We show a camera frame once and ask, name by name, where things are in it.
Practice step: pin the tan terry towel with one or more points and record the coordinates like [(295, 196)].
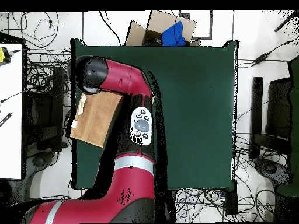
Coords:
[(95, 119)]

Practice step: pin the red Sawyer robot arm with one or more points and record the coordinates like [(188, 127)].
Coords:
[(126, 77)]

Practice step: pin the dark green table cloth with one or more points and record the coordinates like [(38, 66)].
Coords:
[(198, 93)]

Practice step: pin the blue garment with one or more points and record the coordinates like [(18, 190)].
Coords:
[(172, 35)]

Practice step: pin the black equipment box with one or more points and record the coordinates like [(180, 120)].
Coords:
[(46, 116)]

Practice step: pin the open cardboard box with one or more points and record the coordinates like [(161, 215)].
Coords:
[(161, 21)]

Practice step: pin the black upright bar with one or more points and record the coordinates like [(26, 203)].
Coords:
[(257, 105)]

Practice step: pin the black power strip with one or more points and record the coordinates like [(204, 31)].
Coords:
[(231, 200)]

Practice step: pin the grey round floor base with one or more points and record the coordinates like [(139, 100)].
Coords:
[(39, 161)]

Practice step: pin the black power adapter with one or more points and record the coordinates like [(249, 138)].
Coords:
[(261, 58)]

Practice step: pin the white desk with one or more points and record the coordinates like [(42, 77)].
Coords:
[(10, 116)]

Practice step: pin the black strip tool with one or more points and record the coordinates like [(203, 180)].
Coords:
[(5, 119)]

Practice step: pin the yellow and black device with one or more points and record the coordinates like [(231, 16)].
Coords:
[(1, 54)]

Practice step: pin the black rod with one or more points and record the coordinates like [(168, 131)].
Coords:
[(287, 21)]

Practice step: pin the grey rectangular frame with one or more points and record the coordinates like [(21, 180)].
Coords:
[(211, 25)]

